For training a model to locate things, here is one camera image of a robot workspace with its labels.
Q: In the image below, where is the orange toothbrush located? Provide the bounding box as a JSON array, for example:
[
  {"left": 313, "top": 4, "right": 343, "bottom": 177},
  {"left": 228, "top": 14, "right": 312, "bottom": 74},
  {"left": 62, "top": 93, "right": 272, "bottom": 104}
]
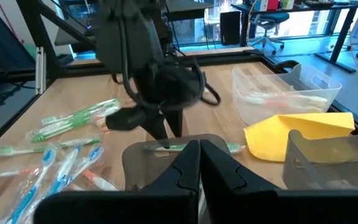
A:
[
  {"left": 92, "top": 107, "right": 121, "bottom": 134},
  {"left": 0, "top": 167, "right": 39, "bottom": 183},
  {"left": 241, "top": 92, "right": 328, "bottom": 113},
  {"left": 81, "top": 169, "right": 119, "bottom": 191}
]

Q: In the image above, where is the blue toothbrush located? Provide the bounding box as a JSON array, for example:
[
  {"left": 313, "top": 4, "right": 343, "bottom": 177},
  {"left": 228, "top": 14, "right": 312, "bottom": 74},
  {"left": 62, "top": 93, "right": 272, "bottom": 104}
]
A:
[
  {"left": 47, "top": 146, "right": 82, "bottom": 197},
  {"left": 6, "top": 147, "right": 57, "bottom": 224},
  {"left": 26, "top": 144, "right": 105, "bottom": 215}
]

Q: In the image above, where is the black computer tower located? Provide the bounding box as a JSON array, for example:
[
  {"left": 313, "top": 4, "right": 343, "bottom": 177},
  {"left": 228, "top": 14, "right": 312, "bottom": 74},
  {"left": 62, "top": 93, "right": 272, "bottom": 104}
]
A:
[{"left": 220, "top": 11, "right": 241, "bottom": 46}]

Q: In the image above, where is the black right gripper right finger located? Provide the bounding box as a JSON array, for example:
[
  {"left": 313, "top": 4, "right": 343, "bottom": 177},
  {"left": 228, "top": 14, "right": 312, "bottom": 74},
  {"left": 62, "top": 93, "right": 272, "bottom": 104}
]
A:
[{"left": 200, "top": 139, "right": 358, "bottom": 224}]

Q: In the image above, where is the window with black frame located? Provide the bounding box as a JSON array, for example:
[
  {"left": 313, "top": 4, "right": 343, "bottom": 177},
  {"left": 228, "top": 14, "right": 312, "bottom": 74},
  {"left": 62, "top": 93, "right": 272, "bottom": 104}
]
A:
[{"left": 166, "top": 0, "right": 358, "bottom": 47}]

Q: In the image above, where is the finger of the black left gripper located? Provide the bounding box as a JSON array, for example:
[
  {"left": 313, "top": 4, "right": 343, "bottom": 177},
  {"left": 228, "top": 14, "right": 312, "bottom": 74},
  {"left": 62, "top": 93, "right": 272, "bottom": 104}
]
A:
[
  {"left": 140, "top": 108, "right": 172, "bottom": 149},
  {"left": 163, "top": 108, "right": 185, "bottom": 139}
]

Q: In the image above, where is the yellow cloth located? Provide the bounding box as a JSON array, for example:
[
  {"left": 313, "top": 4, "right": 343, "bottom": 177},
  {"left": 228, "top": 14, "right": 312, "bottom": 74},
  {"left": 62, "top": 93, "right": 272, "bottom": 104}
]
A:
[{"left": 243, "top": 111, "right": 356, "bottom": 163}]

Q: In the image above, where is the black upright frame post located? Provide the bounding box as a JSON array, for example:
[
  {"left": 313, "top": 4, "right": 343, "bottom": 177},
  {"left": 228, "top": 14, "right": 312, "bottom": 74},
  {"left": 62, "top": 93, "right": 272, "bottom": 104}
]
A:
[{"left": 16, "top": 0, "right": 99, "bottom": 78}]

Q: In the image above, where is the white aluminium bracket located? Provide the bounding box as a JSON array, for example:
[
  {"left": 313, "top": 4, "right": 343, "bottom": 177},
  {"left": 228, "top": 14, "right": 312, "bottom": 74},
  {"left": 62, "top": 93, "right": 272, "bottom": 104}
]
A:
[{"left": 35, "top": 46, "right": 47, "bottom": 95}]

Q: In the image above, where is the dark blue partition panel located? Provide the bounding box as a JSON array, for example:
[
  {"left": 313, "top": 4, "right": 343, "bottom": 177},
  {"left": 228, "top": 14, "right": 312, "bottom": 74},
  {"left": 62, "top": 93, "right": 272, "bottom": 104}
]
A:
[{"left": 0, "top": 0, "right": 37, "bottom": 74}]

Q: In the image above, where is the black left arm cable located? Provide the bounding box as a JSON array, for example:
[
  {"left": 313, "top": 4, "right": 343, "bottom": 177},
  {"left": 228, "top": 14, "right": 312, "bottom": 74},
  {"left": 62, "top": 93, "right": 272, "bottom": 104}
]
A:
[{"left": 112, "top": 12, "right": 222, "bottom": 111}]

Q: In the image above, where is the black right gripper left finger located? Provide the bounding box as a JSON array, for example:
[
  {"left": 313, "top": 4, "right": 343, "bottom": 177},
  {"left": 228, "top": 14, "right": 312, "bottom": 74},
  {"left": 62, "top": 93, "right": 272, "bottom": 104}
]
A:
[{"left": 33, "top": 139, "right": 201, "bottom": 224}]

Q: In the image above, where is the clear plastic bin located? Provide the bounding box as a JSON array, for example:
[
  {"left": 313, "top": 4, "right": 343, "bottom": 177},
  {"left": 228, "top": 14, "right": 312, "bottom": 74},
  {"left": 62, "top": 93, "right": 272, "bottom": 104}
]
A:
[{"left": 231, "top": 63, "right": 343, "bottom": 125}]

